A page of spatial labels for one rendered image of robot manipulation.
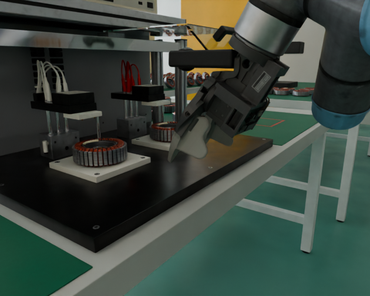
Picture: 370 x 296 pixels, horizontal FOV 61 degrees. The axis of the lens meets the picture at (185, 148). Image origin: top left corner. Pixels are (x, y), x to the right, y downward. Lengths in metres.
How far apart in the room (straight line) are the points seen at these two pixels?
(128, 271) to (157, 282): 1.15
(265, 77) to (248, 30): 0.06
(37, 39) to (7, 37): 0.06
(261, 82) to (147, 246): 0.27
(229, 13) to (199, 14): 0.46
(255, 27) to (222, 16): 4.06
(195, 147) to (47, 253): 0.24
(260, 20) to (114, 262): 0.34
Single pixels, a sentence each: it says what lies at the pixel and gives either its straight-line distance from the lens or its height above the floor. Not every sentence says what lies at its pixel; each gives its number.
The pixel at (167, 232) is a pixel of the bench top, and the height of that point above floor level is 0.74.
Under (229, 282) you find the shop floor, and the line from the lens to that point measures 1.58.
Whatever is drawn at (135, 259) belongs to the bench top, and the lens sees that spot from 0.43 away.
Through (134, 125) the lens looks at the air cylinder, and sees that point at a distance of 0.92.
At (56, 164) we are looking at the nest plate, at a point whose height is 0.78.
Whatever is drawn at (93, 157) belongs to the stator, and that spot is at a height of 0.80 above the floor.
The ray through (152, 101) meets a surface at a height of 0.88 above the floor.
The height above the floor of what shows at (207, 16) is 1.57.
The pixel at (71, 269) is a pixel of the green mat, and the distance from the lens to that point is 0.41.
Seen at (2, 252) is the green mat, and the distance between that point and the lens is 0.48.
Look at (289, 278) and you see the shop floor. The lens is 1.67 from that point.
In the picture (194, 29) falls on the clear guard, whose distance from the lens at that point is 0.73.
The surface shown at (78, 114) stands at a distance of 0.68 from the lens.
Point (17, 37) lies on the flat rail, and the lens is 0.69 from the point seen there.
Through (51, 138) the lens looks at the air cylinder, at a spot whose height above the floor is 0.82.
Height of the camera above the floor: 0.99
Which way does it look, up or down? 16 degrees down
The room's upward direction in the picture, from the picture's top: straight up
